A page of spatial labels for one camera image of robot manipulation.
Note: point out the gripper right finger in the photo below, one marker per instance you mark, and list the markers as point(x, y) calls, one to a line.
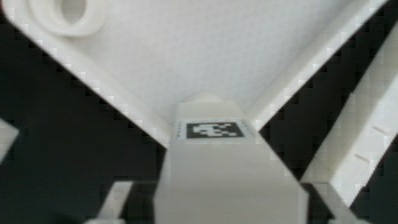
point(339, 208)

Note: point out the white desk top panel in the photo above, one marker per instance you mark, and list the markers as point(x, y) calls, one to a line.
point(157, 49)

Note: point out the white desk leg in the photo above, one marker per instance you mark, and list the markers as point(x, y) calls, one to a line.
point(227, 184)
point(8, 137)

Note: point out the white U-shaped obstacle fence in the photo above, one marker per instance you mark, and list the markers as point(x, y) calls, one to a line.
point(365, 129)

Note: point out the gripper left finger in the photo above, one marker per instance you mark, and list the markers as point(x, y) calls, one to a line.
point(109, 214)

